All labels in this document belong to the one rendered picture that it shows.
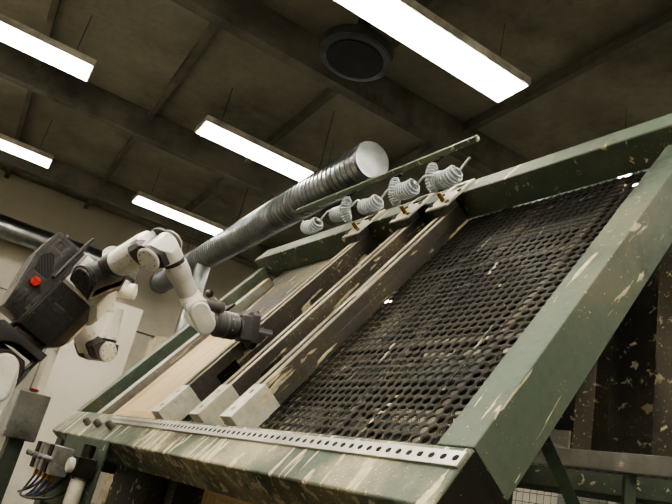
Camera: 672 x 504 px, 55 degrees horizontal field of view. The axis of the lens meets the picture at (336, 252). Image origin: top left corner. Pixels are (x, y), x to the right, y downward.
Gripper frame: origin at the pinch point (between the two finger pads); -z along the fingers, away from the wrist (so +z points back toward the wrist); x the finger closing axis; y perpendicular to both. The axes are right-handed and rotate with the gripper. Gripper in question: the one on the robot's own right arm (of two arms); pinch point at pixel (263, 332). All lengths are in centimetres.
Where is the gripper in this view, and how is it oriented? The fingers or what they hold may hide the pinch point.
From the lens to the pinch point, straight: 219.9
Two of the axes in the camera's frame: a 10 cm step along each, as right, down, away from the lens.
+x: 0.9, -9.6, 2.7
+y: -5.9, 1.7, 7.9
